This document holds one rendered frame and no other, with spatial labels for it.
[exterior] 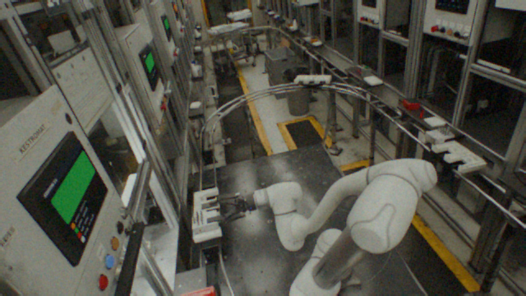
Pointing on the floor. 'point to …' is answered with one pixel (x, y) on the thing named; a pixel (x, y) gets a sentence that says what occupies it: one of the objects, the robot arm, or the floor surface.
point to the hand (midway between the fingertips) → (209, 212)
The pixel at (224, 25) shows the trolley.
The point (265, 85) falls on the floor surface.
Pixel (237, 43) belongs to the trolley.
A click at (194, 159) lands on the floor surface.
